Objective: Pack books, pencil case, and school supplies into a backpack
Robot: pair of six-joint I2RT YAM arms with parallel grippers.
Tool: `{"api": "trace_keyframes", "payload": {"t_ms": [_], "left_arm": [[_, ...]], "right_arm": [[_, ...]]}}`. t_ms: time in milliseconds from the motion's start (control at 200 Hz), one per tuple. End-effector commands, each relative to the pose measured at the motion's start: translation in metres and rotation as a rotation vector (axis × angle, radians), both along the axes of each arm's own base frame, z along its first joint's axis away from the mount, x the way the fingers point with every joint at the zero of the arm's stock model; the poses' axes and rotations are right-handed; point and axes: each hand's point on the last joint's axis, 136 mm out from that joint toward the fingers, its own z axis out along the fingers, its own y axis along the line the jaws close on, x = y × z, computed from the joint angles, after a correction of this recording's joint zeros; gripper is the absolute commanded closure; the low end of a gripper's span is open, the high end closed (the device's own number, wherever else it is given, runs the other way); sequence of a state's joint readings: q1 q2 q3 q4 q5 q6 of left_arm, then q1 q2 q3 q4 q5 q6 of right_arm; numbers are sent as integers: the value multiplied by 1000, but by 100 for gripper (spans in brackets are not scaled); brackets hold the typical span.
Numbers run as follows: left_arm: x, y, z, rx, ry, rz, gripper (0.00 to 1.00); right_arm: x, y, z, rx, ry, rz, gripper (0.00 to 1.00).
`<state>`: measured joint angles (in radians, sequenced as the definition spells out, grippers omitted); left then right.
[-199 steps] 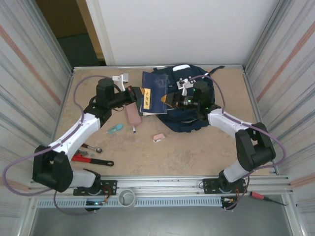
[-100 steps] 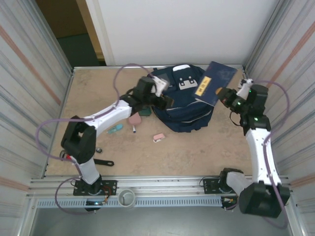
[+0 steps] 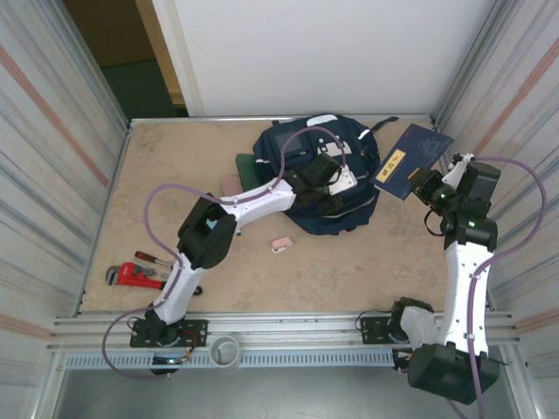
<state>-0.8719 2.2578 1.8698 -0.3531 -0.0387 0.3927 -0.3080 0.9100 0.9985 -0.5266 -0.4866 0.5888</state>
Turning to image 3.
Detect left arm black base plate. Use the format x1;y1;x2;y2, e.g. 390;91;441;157
130;319;209;348

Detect grey plastic pipe fitting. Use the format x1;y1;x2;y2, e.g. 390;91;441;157
208;334;242;371

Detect red pipe wrench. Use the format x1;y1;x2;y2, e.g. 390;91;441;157
105;261;204;297

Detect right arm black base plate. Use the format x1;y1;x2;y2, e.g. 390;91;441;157
360;314;397;348

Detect slotted grey cable tray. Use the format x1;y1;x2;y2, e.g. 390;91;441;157
64;352;397;369

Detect navy blue backpack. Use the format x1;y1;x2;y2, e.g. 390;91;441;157
252;113;399;237

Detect dark blue book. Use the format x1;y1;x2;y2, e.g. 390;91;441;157
369;123;455;202

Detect pink rounded case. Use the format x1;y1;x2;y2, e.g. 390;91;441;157
220;174;242;196

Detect chrome spanner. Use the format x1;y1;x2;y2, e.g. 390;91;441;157
133;261;170;281

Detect wide aluminium extrusion rail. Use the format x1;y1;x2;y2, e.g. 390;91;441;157
51;310;523;354

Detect thin aluminium frame rail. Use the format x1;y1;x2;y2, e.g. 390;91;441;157
128;113;437;127

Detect dark green pencil case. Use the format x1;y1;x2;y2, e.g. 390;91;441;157
235;152;259;189

